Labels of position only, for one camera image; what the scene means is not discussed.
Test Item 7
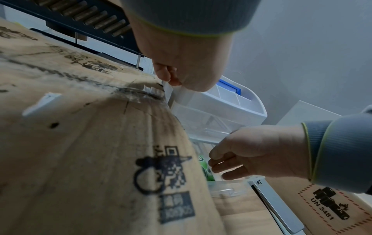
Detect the green gum packet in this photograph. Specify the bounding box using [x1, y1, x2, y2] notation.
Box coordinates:
[197, 156, 216, 182]

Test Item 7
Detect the person's left hand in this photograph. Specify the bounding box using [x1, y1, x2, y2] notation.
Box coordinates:
[129, 19, 234, 93]

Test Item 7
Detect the grey smartphone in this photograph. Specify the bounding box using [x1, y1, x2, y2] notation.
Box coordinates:
[249, 178, 307, 235]

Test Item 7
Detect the blue lanyard card holder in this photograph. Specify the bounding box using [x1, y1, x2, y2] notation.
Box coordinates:
[218, 79, 242, 96]

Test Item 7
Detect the taped brown cardboard box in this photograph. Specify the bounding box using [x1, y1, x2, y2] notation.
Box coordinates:
[0, 18, 228, 235]

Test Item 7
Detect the white plastic drawer organizer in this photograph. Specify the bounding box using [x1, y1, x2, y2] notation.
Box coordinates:
[162, 75, 269, 198]

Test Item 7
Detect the black vented device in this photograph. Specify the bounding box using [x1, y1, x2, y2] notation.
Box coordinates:
[5, 0, 146, 72]

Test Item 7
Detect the right marker wrist band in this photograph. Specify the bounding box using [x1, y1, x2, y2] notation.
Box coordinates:
[300, 105, 372, 194]

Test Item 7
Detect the person's right hand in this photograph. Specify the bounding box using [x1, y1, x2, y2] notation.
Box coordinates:
[207, 124, 311, 182]

